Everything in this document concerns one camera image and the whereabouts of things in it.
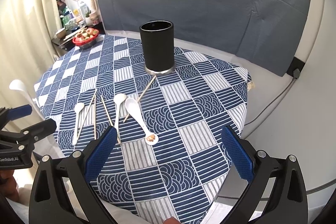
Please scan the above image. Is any white ceramic spoon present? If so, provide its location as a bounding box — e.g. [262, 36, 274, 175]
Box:
[72, 102, 85, 146]
[113, 93, 127, 133]

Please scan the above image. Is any white spoon with food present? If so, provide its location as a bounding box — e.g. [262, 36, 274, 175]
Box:
[125, 97, 159, 145]

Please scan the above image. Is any person right hand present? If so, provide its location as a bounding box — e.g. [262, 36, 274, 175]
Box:
[163, 217, 181, 224]

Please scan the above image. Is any red fruit bowl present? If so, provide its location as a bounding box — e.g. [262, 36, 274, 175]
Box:
[72, 28, 100, 47]

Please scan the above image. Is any blue patterned tablecloth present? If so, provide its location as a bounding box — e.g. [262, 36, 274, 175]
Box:
[34, 36, 251, 223]

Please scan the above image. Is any black utensil holder cup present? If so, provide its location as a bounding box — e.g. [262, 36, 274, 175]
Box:
[139, 20, 175, 76]

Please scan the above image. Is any black cable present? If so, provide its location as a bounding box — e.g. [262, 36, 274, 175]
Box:
[245, 74, 297, 136]

